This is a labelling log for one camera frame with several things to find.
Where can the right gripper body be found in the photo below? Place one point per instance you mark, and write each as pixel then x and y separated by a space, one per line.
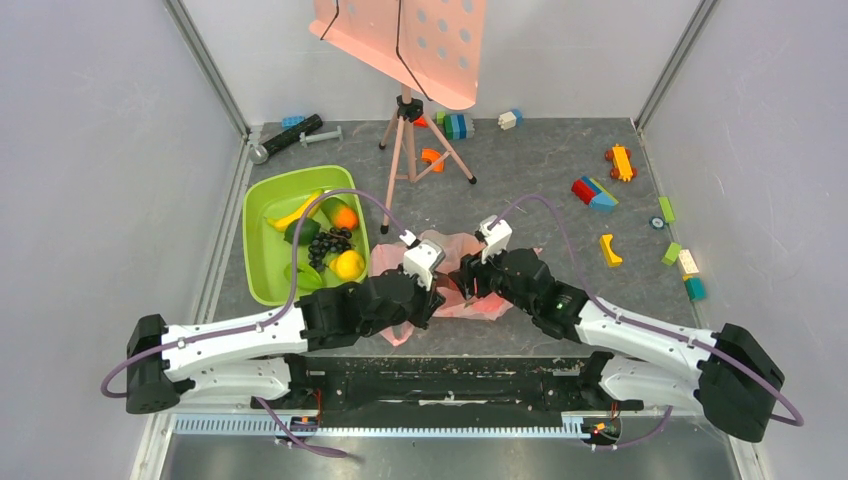
pixel 472 277

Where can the fake lemon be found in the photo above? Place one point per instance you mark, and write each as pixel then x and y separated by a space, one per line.
pixel 348 266

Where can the fake lime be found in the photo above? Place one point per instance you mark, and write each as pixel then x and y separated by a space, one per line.
pixel 309 230

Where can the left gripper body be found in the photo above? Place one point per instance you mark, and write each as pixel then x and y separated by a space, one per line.
pixel 418 308

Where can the pink music stand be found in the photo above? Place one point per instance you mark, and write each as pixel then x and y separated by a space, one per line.
pixel 431 48

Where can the green flat brick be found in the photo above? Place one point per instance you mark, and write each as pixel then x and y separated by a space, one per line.
pixel 667 210

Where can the small blue wheel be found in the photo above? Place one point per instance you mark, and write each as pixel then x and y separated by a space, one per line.
pixel 657 223

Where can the orange curved brick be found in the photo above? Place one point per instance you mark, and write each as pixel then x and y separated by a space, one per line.
pixel 433 159

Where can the red blue brick house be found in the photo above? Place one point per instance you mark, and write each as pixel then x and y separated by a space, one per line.
pixel 594 195

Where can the white blue brick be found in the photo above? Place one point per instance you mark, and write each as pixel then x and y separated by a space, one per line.
pixel 510 119

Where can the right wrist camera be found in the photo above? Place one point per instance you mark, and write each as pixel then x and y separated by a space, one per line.
pixel 494 234

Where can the grey syringe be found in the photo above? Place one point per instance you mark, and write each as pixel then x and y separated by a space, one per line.
pixel 306 140

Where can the blue toy brick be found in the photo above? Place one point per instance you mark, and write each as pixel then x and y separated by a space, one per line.
pixel 291 121

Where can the green plastic basin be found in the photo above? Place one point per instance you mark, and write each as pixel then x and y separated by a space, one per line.
pixel 266 252

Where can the white teal brick stack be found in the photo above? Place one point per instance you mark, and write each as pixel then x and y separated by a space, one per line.
pixel 693 284

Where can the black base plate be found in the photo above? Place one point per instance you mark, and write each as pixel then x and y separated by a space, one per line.
pixel 447 392

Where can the yellow curved brick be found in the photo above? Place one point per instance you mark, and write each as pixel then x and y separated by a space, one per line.
pixel 611 258

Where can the fake black grapes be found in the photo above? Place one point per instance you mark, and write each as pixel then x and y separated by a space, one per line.
pixel 332 242

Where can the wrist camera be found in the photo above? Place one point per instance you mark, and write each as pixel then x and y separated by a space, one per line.
pixel 421 259
pixel 494 234

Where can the fake mango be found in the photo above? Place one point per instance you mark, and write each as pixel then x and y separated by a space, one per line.
pixel 339 213

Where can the yellow toy car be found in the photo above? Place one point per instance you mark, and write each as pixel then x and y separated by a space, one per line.
pixel 619 158

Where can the black microphone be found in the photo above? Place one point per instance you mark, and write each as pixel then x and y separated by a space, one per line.
pixel 263 150

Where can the green blue brick stack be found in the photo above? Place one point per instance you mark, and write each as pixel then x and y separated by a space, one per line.
pixel 455 126

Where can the fake green pepper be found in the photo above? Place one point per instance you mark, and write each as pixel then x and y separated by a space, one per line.
pixel 304 277

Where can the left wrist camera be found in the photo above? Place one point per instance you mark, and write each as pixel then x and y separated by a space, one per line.
pixel 421 259

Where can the green small brick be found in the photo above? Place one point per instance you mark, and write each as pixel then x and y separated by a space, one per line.
pixel 671 254

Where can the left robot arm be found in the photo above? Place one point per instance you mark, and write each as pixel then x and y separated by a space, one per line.
pixel 169 363

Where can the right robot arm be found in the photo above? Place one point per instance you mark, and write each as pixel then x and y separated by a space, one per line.
pixel 726 375

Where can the fake banana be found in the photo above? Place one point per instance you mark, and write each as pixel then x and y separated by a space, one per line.
pixel 282 224

